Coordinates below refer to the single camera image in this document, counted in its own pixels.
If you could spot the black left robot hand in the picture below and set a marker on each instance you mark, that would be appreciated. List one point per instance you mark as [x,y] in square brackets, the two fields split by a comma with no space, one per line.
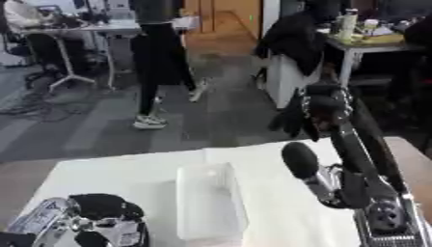
[104,204]

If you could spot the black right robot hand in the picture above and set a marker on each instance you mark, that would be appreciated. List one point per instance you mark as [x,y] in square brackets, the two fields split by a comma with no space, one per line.
[348,151]

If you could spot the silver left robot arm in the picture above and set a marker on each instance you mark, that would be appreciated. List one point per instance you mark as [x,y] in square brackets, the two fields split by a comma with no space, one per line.
[45,215]

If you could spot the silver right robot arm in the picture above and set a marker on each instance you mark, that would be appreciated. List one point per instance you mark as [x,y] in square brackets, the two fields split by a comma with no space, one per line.
[394,236]

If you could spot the white open box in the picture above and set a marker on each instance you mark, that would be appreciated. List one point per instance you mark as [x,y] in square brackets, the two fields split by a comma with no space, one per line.
[209,205]

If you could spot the white cabinet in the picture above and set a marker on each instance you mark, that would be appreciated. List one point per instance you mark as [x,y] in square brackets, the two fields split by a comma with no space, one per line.
[284,82]

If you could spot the grey desk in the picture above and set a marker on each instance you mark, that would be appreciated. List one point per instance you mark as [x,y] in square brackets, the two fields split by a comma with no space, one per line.
[365,46]

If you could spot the yellow tray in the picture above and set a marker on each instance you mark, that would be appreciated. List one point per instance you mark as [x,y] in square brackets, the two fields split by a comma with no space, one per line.
[380,39]

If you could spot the black jacket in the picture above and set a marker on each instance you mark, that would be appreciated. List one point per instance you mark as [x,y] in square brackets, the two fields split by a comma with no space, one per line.
[295,40]

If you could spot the white bottle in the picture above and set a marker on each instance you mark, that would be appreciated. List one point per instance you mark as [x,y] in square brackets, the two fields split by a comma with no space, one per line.
[347,24]

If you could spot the white cup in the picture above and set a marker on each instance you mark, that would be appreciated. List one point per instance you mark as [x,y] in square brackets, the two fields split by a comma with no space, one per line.
[370,25]

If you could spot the walking person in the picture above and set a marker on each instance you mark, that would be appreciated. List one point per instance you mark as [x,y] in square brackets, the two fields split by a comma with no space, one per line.
[160,54]

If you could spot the white desk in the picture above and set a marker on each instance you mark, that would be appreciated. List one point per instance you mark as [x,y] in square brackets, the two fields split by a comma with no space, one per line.
[115,27]

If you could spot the seated person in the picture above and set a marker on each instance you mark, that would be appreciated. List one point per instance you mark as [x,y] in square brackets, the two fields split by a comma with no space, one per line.
[25,16]

